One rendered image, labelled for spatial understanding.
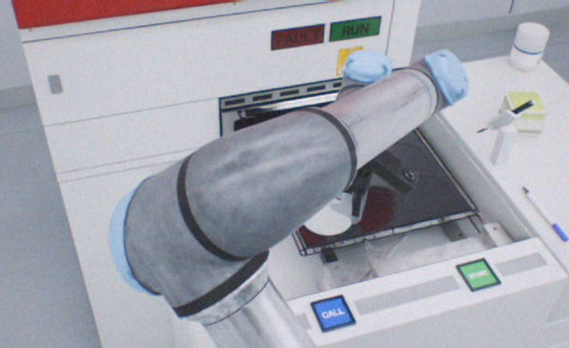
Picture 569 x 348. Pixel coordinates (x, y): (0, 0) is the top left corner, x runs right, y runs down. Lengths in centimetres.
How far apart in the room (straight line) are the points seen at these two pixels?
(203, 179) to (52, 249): 194
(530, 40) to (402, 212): 54
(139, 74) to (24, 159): 158
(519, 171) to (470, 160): 10
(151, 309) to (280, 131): 134
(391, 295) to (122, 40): 68
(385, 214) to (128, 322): 89
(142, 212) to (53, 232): 192
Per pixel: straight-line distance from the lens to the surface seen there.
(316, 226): 127
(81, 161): 149
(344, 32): 145
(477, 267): 118
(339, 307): 108
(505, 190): 133
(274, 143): 59
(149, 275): 68
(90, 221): 161
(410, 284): 113
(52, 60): 133
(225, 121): 147
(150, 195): 65
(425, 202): 135
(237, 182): 58
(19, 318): 236
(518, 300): 120
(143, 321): 194
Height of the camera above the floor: 183
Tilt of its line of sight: 41 degrees down
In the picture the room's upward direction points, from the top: 3 degrees clockwise
